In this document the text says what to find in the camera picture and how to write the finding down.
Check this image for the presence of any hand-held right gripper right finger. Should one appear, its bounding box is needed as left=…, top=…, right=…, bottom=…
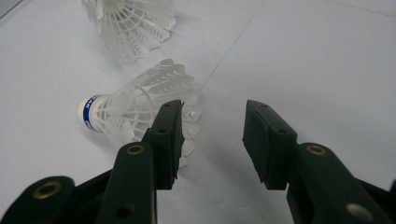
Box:
left=242, top=99, right=393, bottom=224

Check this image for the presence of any white board sheet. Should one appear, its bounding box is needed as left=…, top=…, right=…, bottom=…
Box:
left=0, top=0, right=396, bottom=224

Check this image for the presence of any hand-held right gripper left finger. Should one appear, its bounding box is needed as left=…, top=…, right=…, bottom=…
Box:
left=96, top=99, right=185, bottom=224

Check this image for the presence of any white shuttlecock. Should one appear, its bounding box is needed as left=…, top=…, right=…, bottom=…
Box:
left=81, top=0, right=177, bottom=63
left=77, top=58, right=203, bottom=169

